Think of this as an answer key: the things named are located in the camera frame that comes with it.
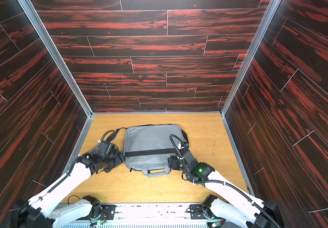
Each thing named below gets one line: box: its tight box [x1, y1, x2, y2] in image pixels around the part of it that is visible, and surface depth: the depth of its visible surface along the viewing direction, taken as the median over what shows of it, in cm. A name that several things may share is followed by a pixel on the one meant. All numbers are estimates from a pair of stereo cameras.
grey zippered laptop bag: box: [106, 123, 189, 178], surface depth 93 cm
